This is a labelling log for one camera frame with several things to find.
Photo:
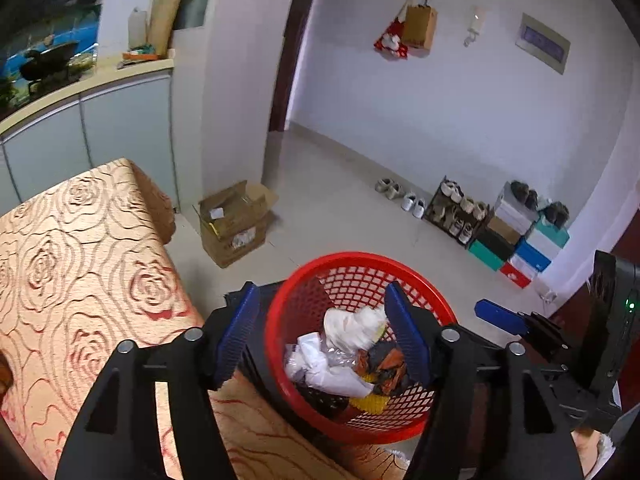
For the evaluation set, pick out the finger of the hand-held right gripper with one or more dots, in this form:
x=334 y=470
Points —
x=500 y=315

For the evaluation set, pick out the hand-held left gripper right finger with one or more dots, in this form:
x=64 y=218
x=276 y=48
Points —
x=407 y=335

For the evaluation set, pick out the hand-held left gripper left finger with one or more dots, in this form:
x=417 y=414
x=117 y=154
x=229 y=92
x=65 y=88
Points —
x=237 y=335

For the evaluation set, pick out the white paper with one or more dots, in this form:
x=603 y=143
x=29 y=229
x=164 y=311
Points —
x=350 y=325

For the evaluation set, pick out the red plastic basket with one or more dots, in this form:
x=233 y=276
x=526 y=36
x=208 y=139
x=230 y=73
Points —
x=350 y=272

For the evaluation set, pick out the orange black wrapper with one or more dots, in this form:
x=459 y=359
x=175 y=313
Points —
x=385 y=365

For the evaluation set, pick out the yellow mesh piece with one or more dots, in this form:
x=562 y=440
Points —
x=370 y=402

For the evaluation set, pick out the stack of shoe boxes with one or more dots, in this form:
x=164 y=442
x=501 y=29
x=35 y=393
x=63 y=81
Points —
x=505 y=230

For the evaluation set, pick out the white plastic bag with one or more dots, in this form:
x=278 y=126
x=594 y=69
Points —
x=320 y=370

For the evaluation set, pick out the open cardboard box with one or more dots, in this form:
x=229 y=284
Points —
x=235 y=230

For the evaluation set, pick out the dark fuzzy shoe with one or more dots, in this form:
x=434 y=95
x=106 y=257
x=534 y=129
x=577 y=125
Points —
x=532 y=199
x=555 y=213
x=520 y=191

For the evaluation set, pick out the dark shoe rack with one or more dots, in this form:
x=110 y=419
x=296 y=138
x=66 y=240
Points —
x=440 y=205

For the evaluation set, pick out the white shoe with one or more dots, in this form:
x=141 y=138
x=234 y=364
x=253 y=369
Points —
x=408 y=201
x=419 y=208

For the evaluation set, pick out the beige shoe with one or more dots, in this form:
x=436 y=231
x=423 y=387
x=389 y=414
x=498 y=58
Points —
x=394 y=191
x=383 y=185

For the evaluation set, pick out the rose-patterned tablecloth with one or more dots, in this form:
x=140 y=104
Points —
x=75 y=260

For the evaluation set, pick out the grey cabinet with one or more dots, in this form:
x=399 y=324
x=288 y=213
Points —
x=125 y=120

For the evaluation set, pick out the red hanging decoration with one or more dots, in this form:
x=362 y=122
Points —
x=392 y=40

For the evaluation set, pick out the white intercom phone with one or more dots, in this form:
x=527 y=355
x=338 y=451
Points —
x=477 y=20

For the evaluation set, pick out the orange clutter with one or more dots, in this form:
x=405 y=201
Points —
x=142 y=52

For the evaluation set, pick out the brown paper bag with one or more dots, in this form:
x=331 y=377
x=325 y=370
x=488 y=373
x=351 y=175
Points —
x=419 y=27

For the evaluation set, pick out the white plastic jug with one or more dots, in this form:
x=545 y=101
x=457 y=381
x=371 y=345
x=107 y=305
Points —
x=137 y=30

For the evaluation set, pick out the brown cardboard roll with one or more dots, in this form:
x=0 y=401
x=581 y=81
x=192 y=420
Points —
x=167 y=10

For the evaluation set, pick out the fish tank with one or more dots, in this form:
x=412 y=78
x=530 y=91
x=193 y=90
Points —
x=75 y=35

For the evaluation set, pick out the white wall socket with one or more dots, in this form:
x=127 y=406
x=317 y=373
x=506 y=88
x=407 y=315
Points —
x=550 y=297

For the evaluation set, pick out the grey wall panel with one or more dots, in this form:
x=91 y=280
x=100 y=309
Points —
x=542 y=42

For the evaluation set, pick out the dark wooden door frame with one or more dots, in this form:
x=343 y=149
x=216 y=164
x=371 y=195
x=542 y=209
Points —
x=295 y=35

